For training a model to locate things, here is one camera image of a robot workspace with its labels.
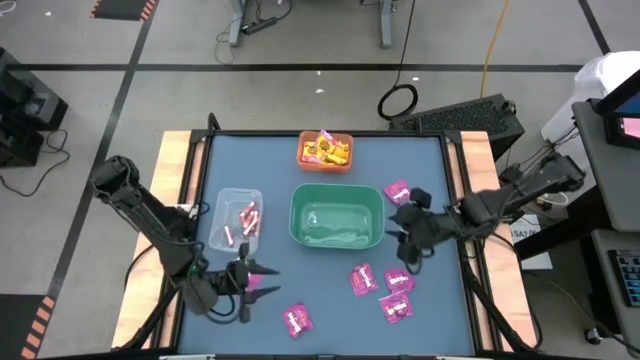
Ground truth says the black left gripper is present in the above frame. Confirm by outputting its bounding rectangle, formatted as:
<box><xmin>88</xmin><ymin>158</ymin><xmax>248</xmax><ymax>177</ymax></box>
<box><xmin>219</xmin><ymin>243</ymin><xmax>282</xmax><ymax>324</ymax></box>

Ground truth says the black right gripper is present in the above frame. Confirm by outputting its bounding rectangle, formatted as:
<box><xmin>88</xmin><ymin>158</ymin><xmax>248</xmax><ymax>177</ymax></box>
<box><xmin>385</xmin><ymin>188</ymin><xmax>459</xmax><ymax>266</ymax></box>

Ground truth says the clear plastic bin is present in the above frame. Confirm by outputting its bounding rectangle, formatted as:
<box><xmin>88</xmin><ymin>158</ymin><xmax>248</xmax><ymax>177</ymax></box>
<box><xmin>208</xmin><ymin>187</ymin><xmax>265</xmax><ymax>254</ymax></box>

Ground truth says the green plastic bin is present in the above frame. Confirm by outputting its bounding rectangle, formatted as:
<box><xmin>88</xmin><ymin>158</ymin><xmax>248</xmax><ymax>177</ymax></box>
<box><xmin>288</xmin><ymin>182</ymin><xmax>386</xmax><ymax>250</ymax></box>

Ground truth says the orange plastic bin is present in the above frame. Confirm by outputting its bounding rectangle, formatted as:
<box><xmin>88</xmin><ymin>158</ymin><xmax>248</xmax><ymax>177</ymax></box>
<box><xmin>296</xmin><ymin>130</ymin><xmax>355</xmax><ymax>175</ymax></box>

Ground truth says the wooden side board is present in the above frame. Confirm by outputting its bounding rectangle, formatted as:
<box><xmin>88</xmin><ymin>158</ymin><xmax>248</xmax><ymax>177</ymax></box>
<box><xmin>110</xmin><ymin>130</ymin><xmax>207</xmax><ymax>350</ymax></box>
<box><xmin>446</xmin><ymin>130</ymin><xmax>540</xmax><ymax>351</ymax></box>

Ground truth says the black diagonal brace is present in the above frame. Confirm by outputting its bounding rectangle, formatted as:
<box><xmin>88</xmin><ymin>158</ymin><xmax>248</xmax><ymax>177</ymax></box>
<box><xmin>457</xmin><ymin>239</ymin><xmax>544</xmax><ymax>354</ymax></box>
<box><xmin>119</xmin><ymin>238</ymin><xmax>195</xmax><ymax>351</ymax></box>

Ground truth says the black computer tower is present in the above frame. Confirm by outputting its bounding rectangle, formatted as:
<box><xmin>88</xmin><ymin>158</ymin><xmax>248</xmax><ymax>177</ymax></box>
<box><xmin>388</xmin><ymin>93</ymin><xmax>526</xmax><ymax>162</ymax></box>

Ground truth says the white paper sign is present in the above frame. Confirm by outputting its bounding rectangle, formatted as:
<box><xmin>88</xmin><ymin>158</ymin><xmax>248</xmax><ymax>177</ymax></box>
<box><xmin>509</xmin><ymin>213</ymin><xmax>554</xmax><ymax>272</ymax></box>

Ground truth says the grey desk leg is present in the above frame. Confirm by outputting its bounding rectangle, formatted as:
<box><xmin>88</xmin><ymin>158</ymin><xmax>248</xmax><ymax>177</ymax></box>
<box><xmin>377</xmin><ymin>0</ymin><xmax>395</xmax><ymax>50</ymax></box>
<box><xmin>228</xmin><ymin>0</ymin><xmax>248</xmax><ymax>49</ymax></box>

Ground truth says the grey desk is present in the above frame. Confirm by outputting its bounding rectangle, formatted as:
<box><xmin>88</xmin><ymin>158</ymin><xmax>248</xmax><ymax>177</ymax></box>
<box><xmin>571</xmin><ymin>99</ymin><xmax>640</xmax><ymax>234</ymax></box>

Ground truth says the grey side table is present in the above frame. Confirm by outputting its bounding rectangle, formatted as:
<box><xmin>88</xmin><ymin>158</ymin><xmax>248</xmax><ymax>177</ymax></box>
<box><xmin>591</xmin><ymin>228</ymin><xmax>640</xmax><ymax>351</ymax></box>

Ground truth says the black keyboard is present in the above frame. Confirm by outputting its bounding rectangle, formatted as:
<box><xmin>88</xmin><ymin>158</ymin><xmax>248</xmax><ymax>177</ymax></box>
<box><xmin>607</xmin><ymin>248</ymin><xmax>640</xmax><ymax>308</ymax></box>

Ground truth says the white plastic bag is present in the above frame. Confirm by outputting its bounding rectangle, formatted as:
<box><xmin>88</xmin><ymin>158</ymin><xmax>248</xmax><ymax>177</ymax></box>
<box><xmin>539</xmin><ymin>50</ymin><xmax>640</xmax><ymax>172</ymax></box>

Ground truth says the black monitor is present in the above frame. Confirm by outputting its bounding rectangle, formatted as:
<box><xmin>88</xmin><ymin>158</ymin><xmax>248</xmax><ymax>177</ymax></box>
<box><xmin>593</xmin><ymin>68</ymin><xmax>640</xmax><ymax>151</ymax></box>

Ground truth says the black power strip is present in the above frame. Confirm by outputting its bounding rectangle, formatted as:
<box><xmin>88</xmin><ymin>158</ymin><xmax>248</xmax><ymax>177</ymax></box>
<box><xmin>240</xmin><ymin>16</ymin><xmax>279</xmax><ymax>37</ymax></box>

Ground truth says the black orange-striped floor mat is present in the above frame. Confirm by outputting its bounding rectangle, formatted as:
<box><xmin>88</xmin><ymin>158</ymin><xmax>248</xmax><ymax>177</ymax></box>
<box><xmin>0</xmin><ymin>293</ymin><xmax>58</xmax><ymax>360</ymax></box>
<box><xmin>89</xmin><ymin>0</ymin><xmax>159</xmax><ymax>22</ymax></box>

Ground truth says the black equipment box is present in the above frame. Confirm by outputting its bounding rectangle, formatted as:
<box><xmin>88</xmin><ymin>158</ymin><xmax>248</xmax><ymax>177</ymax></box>
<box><xmin>0</xmin><ymin>47</ymin><xmax>70</xmax><ymax>168</ymax></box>

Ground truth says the black hanging coiled cable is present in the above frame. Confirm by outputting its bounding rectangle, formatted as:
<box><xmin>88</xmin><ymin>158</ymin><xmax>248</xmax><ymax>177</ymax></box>
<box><xmin>376</xmin><ymin>0</ymin><xmax>419</xmax><ymax>122</ymax></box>

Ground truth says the black table frame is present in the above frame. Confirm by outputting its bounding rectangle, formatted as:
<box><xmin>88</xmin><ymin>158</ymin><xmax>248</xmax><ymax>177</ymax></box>
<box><xmin>172</xmin><ymin>127</ymin><xmax>485</xmax><ymax>360</ymax></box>

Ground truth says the yellow hanging cable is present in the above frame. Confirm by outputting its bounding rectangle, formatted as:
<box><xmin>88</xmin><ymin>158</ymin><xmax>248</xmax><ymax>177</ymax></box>
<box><xmin>479</xmin><ymin>0</ymin><xmax>512</xmax><ymax>99</ymax></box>

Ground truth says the black floor cable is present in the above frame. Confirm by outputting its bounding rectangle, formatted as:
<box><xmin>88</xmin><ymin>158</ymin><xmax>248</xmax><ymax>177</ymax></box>
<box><xmin>0</xmin><ymin>128</ymin><xmax>72</xmax><ymax>198</ymax></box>

